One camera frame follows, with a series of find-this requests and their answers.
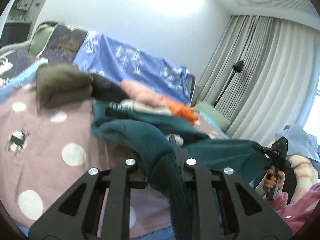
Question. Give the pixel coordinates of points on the green bed frame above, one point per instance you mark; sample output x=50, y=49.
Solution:
x=36, y=43

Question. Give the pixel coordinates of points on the dark navy patterned blanket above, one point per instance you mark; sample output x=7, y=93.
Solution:
x=62, y=47

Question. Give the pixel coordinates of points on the green pillow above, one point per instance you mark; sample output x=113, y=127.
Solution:
x=208, y=110

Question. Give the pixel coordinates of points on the black floor lamp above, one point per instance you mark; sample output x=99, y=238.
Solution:
x=236, y=69

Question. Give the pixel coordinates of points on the person's right hand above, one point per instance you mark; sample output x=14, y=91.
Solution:
x=270, y=181

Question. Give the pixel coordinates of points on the light blue garment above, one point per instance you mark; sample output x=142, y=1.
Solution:
x=299, y=142

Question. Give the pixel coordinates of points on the mauve polka dot blanket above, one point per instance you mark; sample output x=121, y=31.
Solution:
x=43, y=152

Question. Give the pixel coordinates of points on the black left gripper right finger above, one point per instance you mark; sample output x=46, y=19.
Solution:
x=223, y=206

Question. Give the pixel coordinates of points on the grey curtain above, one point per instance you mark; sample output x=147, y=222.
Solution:
x=275, y=86

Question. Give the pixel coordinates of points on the brown fleece garment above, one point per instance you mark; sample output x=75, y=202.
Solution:
x=61, y=84

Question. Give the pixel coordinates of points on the cream fleece jacket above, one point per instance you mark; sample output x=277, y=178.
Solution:
x=305, y=173

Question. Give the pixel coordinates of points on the black garment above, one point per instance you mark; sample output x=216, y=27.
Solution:
x=107, y=91

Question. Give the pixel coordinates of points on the pink fuzzy garment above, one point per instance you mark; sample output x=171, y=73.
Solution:
x=296, y=214

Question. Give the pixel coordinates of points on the blue patterned sheet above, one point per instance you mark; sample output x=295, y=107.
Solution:
x=117, y=61

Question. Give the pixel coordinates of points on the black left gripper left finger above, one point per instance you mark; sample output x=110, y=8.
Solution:
x=96, y=206

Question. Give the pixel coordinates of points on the dark green knit sweater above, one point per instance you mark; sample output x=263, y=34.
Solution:
x=156, y=139

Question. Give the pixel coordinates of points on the orange puffer jacket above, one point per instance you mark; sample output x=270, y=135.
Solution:
x=181, y=110

